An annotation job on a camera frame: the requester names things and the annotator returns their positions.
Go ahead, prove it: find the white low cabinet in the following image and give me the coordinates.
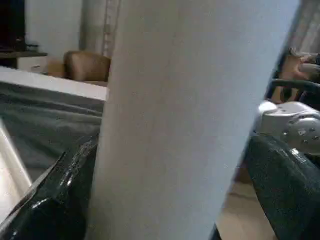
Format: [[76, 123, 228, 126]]
[[15, 54, 50, 75]]

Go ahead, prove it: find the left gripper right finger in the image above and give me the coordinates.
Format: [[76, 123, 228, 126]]
[[244, 132, 320, 240]]

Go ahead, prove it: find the black cabinet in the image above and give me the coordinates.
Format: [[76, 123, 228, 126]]
[[0, 0, 27, 53]]

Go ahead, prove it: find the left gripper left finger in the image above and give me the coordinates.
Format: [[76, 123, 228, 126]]
[[0, 132, 101, 240]]

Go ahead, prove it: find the white flat board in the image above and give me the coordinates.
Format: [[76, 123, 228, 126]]
[[0, 66, 110, 102]]

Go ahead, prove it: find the brown seat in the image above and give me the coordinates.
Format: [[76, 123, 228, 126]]
[[62, 50, 112, 83]]

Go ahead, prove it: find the black mat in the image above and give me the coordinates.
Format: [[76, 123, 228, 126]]
[[0, 80, 107, 183]]

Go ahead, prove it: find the white plastic table leg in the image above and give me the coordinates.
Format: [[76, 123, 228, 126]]
[[85, 0, 301, 240]]

